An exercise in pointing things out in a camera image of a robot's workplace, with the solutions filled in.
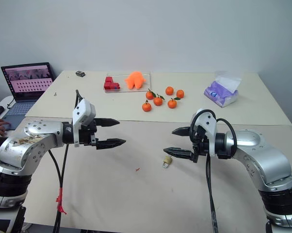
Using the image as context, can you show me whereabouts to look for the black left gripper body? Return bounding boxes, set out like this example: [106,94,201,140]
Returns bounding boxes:
[79,118,99,148]

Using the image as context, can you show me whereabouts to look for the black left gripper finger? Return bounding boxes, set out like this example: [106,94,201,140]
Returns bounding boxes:
[96,138,127,150]
[95,118,120,128]

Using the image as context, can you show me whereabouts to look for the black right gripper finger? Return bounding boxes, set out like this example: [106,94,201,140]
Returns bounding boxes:
[172,126,193,137]
[163,147,195,161]

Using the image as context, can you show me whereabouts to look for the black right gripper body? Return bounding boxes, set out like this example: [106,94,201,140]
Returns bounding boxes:
[189,126,209,164]

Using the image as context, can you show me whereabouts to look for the small brass padlock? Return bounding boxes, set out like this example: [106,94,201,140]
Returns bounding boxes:
[162,156,173,169]

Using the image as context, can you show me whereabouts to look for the beige paper table sheet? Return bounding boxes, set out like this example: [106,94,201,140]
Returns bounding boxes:
[0,116,292,233]
[24,70,292,127]

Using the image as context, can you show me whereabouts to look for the clear plastic tray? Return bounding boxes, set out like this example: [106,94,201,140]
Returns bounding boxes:
[104,71,152,94]

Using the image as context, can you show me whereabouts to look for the red building blocks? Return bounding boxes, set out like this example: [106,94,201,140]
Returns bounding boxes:
[103,76,121,91]

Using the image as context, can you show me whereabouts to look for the orange plush toy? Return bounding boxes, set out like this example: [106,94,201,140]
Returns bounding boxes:
[125,70,147,90]

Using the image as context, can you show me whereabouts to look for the purple tissue pack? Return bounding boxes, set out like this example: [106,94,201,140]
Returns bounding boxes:
[204,70,243,109]

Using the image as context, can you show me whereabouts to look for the dark blue laptop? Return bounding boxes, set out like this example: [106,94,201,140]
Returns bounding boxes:
[0,62,56,131]

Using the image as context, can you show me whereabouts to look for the white side table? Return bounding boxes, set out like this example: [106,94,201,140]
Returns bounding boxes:
[0,95,23,139]

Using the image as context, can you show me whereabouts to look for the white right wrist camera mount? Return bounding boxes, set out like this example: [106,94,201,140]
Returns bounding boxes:
[191,108,218,156]

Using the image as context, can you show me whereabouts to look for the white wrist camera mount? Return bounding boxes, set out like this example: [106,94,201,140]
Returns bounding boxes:
[191,108,218,156]
[72,98,97,148]

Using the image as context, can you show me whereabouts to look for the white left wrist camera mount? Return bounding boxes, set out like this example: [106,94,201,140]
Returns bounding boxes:
[72,98,97,148]

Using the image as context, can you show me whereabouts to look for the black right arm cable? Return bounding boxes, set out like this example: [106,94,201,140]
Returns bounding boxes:
[189,109,238,233]

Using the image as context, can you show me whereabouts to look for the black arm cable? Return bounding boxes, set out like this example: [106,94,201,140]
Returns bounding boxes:
[48,89,85,233]
[189,109,238,233]

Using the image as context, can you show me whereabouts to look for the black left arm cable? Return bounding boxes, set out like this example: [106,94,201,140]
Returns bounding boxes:
[48,89,85,233]

